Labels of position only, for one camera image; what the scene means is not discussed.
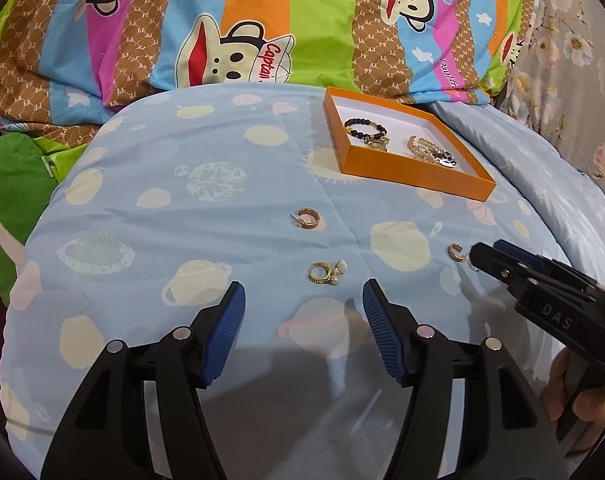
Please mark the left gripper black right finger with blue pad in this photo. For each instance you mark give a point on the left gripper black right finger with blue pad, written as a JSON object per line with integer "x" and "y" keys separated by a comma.
{"x": 505, "y": 432}

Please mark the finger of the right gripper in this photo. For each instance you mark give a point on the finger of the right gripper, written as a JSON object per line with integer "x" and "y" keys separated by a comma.
{"x": 481, "y": 258}
{"x": 507, "y": 257}

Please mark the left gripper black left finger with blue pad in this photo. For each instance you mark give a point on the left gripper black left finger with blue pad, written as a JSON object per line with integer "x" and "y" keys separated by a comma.
{"x": 103, "y": 433}

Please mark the person's right hand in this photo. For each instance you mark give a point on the person's right hand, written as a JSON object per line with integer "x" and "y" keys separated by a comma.
{"x": 589, "y": 406}

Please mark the small gold hoop earring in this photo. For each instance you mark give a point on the small gold hoop earring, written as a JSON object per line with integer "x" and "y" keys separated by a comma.
{"x": 456, "y": 253}

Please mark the light blue plain pillow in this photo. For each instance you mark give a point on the light blue plain pillow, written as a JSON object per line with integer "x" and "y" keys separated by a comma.
{"x": 570, "y": 203}

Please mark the grey floral bed sheet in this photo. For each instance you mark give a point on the grey floral bed sheet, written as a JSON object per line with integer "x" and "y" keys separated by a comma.
{"x": 557, "y": 86}

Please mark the gold pearl earring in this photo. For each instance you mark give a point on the gold pearl earring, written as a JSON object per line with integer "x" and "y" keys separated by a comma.
{"x": 324, "y": 273}

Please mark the orange shallow box lid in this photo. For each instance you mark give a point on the orange shallow box lid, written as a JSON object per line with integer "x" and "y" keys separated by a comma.
{"x": 396, "y": 163}

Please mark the green cloth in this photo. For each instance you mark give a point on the green cloth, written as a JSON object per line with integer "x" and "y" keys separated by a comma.
{"x": 30, "y": 170}

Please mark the light blue planet pillow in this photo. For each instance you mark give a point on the light blue planet pillow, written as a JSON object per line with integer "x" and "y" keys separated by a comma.
{"x": 181, "y": 194}

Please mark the colourful monkey print quilt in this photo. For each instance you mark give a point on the colourful monkey print quilt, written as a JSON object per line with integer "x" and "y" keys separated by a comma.
{"x": 66, "y": 66}

